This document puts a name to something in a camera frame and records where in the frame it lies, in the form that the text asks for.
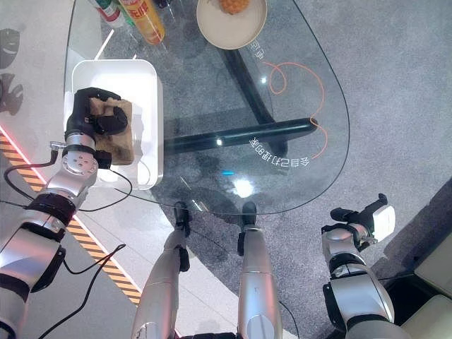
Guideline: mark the green and white bottle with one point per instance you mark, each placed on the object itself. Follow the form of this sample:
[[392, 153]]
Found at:
[[111, 12]]

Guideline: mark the silver robot leg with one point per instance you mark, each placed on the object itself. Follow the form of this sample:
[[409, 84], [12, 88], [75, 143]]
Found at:
[[256, 279], [160, 282]]

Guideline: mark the brown cloth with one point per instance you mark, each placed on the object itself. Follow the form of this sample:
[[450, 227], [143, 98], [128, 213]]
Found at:
[[116, 144]]

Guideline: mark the beige round plate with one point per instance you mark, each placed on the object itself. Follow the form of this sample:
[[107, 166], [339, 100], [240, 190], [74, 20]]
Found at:
[[231, 26]]

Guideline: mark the yellow chips can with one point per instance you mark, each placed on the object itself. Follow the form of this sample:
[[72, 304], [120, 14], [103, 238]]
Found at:
[[146, 19]]

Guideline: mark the orange food on plate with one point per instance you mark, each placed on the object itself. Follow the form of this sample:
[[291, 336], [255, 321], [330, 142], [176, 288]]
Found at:
[[234, 5]]

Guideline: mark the beige cushioned furniture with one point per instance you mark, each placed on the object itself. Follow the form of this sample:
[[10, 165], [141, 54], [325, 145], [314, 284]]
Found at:
[[429, 310]]

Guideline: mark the black table base frame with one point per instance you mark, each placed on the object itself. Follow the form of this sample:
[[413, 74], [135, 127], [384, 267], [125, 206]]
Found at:
[[254, 120]]

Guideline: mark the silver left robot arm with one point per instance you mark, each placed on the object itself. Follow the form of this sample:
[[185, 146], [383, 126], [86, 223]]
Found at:
[[46, 226]]

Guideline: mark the silver left robot leg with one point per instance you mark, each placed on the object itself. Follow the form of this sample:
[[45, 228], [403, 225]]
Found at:
[[160, 282]]

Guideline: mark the white rectangular basket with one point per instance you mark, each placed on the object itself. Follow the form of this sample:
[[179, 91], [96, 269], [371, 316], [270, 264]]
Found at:
[[148, 106]]

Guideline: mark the silver right robot leg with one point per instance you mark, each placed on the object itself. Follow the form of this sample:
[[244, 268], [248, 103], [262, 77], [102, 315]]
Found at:
[[256, 279]]

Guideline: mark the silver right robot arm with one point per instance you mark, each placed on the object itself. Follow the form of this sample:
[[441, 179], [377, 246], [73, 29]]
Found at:
[[356, 282]]

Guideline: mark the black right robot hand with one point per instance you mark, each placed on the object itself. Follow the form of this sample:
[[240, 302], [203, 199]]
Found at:
[[375, 216]]

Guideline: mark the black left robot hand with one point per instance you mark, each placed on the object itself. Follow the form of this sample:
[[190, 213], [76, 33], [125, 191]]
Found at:
[[80, 112]]

